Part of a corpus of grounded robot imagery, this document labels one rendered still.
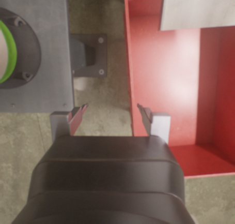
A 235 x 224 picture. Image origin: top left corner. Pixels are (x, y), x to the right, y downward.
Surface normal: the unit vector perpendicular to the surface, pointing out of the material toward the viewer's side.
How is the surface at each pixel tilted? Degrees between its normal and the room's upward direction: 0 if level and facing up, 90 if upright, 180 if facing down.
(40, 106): 0
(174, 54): 0
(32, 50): 66
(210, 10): 30
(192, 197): 0
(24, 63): 77
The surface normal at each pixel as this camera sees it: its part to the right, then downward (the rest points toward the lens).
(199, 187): 0.00, 0.28
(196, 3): 0.04, 0.72
